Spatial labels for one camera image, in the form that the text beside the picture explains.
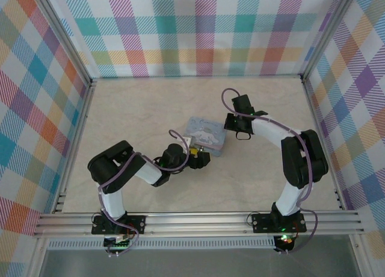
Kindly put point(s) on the aluminium back rail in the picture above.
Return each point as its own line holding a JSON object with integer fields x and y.
{"x": 195, "y": 77}

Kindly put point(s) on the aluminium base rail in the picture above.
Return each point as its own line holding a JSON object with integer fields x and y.
{"x": 195, "y": 222}

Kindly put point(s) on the grey metal plate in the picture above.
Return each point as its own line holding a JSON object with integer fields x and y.
{"x": 195, "y": 263}

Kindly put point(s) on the controller board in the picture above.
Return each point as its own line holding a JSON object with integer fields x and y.
{"x": 115, "y": 244}
{"x": 284, "y": 242}

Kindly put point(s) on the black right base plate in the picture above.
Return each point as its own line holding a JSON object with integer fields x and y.
{"x": 261, "y": 222}

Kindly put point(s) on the aluminium frame post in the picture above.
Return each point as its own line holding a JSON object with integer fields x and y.
{"x": 325, "y": 33}
{"x": 64, "y": 33}

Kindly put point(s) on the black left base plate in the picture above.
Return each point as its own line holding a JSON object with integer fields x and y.
{"x": 135, "y": 224}

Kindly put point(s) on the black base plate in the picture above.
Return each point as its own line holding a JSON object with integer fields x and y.
{"x": 261, "y": 222}
{"x": 135, "y": 224}

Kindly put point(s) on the left controller board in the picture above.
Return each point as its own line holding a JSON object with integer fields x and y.
{"x": 115, "y": 244}

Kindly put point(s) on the right controller board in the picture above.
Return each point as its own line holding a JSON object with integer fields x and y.
{"x": 284, "y": 242}

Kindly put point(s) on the aluminium side rail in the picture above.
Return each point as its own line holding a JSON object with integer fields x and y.
{"x": 316, "y": 120}
{"x": 77, "y": 132}

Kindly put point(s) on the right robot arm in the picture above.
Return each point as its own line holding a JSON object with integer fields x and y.
{"x": 303, "y": 159}

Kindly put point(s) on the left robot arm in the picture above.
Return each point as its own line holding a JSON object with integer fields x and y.
{"x": 108, "y": 165}

